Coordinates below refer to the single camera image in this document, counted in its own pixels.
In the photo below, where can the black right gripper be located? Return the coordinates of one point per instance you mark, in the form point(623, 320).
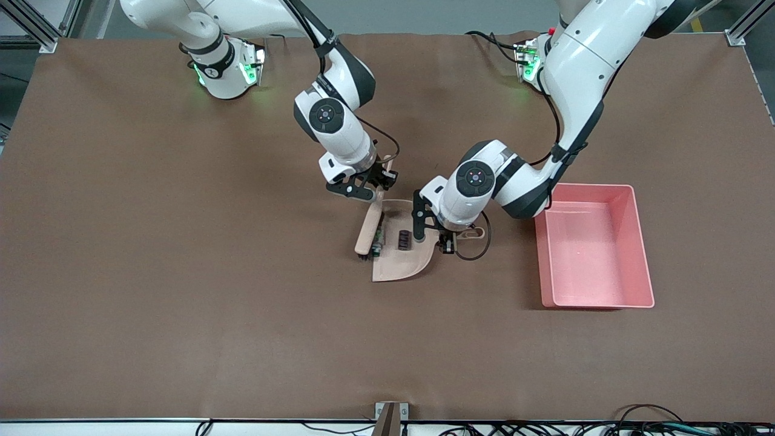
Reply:
point(380, 174)

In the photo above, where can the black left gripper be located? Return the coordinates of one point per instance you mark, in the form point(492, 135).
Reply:
point(447, 240)

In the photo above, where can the dark brown electronic component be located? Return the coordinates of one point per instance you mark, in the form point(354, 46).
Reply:
point(403, 240)

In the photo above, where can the beige plastic dustpan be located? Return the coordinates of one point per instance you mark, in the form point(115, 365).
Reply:
point(399, 266)

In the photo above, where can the beige brush with black bristles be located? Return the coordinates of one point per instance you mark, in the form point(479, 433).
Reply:
point(366, 233)

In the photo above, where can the white green electronic connector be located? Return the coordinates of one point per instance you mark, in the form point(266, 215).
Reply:
point(378, 247)

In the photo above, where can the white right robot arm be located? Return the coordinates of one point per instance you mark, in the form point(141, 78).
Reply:
point(339, 133)

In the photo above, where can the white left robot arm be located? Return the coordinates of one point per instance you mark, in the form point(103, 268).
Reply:
point(581, 66)

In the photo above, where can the pink plastic bin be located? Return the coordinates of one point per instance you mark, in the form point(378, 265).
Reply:
point(596, 260)

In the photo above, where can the brown table mat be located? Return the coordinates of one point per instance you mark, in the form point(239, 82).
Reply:
point(242, 339)

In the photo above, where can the grey metal bracket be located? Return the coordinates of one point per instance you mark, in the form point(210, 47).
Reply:
point(387, 418)

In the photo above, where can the aluminium frame profile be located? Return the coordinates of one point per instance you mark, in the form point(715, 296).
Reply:
point(48, 43)
point(735, 37)

